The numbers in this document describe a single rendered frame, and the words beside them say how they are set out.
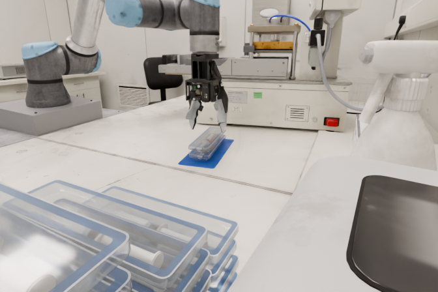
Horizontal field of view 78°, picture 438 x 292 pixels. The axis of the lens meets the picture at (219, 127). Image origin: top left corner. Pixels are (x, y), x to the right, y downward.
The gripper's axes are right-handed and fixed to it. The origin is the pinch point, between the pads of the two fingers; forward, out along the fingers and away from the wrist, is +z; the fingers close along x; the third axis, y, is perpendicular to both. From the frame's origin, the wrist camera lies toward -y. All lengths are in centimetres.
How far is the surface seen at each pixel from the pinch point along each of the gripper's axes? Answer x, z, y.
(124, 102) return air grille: -187, 49, -224
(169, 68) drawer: -26.5, -13.1, -31.6
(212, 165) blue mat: 4.0, 7.3, 9.2
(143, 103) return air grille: -157, 47, -219
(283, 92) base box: 18.8, -6.4, -26.7
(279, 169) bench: 20.6, 7.3, 6.7
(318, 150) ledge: 29.5, 2.7, 3.2
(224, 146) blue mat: 3.5, 7.4, -4.9
